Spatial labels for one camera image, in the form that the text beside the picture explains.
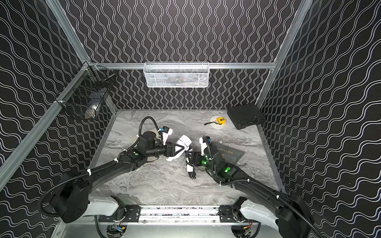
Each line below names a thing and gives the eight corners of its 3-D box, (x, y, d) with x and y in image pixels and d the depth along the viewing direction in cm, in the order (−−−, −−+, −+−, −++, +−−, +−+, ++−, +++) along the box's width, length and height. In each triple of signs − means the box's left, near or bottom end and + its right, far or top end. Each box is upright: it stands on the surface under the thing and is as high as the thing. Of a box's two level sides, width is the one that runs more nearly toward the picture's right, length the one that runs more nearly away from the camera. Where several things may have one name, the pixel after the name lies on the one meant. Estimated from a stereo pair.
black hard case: (236, 130, 111) (238, 125, 106) (226, 113, 122) (228, 108, 117) (264, 124, 114) (267, 119, 109) (252, 108, 125) (255, 103, 120)
